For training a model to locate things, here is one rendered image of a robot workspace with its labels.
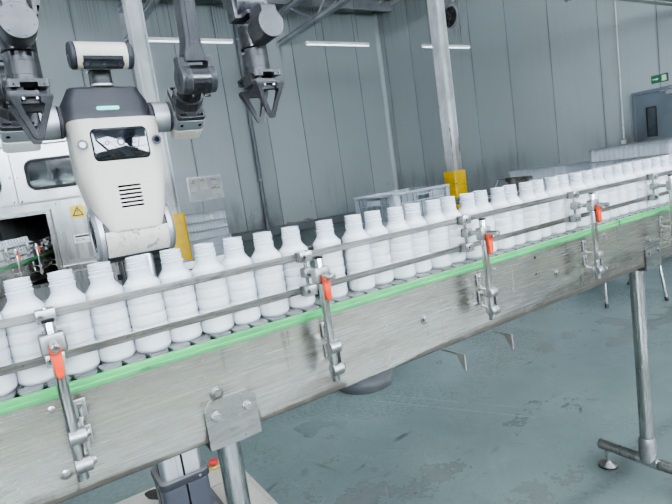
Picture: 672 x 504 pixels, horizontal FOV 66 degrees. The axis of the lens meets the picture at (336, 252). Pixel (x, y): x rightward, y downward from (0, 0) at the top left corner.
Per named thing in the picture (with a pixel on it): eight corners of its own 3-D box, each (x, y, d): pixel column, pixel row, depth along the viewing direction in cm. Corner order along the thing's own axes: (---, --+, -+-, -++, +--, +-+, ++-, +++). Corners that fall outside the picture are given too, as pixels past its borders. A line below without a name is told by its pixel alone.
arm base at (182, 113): (165, 90, 156) (177, 121, 152) (169, 70, 149) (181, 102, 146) (194, 89, 160) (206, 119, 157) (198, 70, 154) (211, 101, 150)
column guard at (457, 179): (460, 223, 1084) (454, 170, 1070) (446, 223, 1118) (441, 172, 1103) (473, 220, 1105) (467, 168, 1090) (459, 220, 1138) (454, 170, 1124)
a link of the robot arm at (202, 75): (197, 82, 153) (179, 83, 151) (203, 56, 145) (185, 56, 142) (208, 106, 151) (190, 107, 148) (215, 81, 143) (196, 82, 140)
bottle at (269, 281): (266, 320, 99) (252, 235, 96) (256, 315, 104) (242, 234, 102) (294, 312, 101) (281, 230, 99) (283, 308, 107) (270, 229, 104)
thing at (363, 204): (397, 227, 339) (393, 193, 336) (356, 228, 370) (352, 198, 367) (454, 213, 377) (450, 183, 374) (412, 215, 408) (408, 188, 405)
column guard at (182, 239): (175, 283, 826) (162, 215, 811) (168, 281, 860) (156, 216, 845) (198, 277, 847) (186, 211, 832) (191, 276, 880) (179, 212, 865)
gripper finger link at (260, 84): (276, 121, 119) (269, 79, 118) (290, 114, 113) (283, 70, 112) (249, 123, 115) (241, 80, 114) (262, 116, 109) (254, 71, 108)
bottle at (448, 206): (452, 258, 134) (445, 196, 132) (471, 259, 130) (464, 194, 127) (437, 263, 131) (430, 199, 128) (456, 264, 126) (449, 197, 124)
